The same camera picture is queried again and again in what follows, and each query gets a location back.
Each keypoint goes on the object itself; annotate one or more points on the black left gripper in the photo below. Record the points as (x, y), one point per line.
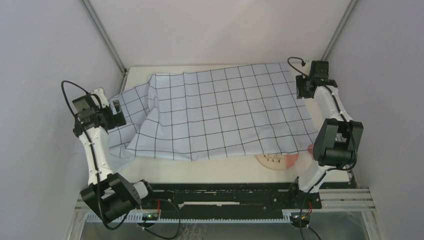
(117, 120)

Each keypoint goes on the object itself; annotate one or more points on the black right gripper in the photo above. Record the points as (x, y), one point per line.
(300, 81)

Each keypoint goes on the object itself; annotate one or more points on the white checked tablecloth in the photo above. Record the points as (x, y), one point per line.
(219, 113)

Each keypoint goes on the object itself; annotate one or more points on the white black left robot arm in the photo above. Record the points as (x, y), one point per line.
(108, 194)

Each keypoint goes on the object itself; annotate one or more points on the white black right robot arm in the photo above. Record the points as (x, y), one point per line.
(337, 142)

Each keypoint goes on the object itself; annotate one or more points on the pink patterned mug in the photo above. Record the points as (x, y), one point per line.
(310, 149)

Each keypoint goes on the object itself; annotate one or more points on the cream pink branch plate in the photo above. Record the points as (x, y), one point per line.
(278, 162)

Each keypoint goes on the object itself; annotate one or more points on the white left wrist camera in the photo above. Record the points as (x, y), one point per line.
(100, 98)

